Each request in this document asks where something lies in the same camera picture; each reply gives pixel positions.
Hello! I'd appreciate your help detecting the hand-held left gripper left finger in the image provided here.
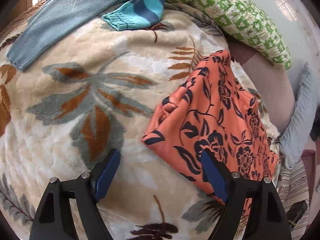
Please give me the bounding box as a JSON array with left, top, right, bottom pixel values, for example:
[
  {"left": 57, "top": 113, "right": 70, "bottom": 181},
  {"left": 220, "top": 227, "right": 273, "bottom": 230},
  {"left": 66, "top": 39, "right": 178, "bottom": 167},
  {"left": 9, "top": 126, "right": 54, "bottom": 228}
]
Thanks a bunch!
[{"left": 29, "top": 148, "right": 121, "bottom": 240}]

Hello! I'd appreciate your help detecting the grey-blue knit sweater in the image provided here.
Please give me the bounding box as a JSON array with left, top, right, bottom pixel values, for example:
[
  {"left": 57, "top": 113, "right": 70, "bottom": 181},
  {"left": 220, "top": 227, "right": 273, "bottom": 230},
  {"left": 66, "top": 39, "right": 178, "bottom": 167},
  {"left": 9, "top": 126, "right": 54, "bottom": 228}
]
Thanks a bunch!
[{"left": 7, "top": 0, "right": 173, "bottom": 72}]

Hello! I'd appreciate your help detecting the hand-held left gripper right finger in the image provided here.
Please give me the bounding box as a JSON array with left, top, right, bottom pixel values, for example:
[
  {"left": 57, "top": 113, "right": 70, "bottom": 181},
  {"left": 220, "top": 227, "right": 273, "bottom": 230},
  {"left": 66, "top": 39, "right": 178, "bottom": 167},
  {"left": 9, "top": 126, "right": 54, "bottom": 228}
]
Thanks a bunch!
[{"left": 201, "top": 149, "right": 292, "bottom": 240}]

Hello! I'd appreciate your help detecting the teal striped knit garment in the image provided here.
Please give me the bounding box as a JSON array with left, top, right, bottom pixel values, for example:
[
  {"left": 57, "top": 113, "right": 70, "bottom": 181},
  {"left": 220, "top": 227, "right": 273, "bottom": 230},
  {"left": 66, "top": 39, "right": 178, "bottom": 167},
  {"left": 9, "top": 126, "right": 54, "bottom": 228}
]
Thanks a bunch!
[{"left": 102, "top": 0, "right": 168, "bottom": 32}]

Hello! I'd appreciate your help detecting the leaf print fleece blanket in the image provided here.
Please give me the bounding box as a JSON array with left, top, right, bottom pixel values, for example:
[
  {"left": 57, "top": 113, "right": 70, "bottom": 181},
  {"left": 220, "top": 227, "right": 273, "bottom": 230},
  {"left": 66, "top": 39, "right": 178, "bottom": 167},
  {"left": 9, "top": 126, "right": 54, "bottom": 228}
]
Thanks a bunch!
[{"left": 0, "top": 2, "right": 283, "bottom": 240}]

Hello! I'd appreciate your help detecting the green checked pillow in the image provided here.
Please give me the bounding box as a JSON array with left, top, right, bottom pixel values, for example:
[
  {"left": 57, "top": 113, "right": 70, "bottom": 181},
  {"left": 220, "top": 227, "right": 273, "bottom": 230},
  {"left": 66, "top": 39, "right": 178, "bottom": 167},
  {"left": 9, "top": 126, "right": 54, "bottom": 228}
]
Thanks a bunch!
[{"left": 165, "top": 0, "right": 292, "bottom": 70}]

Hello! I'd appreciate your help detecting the striped floral sofa cushion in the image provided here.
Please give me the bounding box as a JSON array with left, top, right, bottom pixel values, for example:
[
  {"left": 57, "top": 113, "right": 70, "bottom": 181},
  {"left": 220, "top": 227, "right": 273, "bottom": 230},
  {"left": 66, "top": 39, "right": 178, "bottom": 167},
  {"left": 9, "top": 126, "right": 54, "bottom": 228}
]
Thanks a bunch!
[{"left": 276, "top": 159, "right": 316, "bottom": 240}]

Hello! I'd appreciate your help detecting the pink sofa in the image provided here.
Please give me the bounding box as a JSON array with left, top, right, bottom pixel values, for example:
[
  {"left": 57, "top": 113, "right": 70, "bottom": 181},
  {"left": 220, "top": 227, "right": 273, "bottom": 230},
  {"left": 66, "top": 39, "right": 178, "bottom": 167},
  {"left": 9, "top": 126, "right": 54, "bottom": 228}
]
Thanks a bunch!
[{"left": 301, "top": 141, "right": 319, "bottom": 173}]

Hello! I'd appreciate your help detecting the grey-blue pillow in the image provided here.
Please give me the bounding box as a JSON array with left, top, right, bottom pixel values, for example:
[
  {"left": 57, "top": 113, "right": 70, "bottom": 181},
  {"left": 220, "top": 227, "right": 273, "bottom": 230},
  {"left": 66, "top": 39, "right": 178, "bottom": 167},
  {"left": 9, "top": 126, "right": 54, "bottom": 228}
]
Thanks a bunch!
[{"left": 279, "top": 62, "right": 319, "bottom": 169}]

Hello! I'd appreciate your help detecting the dark flat object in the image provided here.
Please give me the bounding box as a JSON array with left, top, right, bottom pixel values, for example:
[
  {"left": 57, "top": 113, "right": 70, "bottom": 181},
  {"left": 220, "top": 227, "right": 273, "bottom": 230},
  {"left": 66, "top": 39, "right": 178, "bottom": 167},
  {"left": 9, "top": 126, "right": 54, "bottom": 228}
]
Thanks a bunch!
[{"left": 286, "top": 201, "right": 308, "bottom": 225}]

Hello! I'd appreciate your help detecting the orange floral shirt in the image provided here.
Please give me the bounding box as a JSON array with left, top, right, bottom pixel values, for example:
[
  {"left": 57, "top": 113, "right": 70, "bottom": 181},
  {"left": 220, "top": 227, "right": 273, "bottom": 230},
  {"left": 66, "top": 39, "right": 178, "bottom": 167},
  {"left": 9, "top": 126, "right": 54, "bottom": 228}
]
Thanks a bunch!
[{"left": 141, "top": 49, "right": 279, "bottom": 220}]

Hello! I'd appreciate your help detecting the pink bed sheet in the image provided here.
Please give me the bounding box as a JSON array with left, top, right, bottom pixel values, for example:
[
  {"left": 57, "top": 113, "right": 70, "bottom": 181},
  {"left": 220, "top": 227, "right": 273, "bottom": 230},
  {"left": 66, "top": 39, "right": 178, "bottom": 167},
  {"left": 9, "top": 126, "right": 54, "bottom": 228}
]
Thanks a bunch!
[{"left": 229, "top": 42, "right": 297, "bottom": 133}]

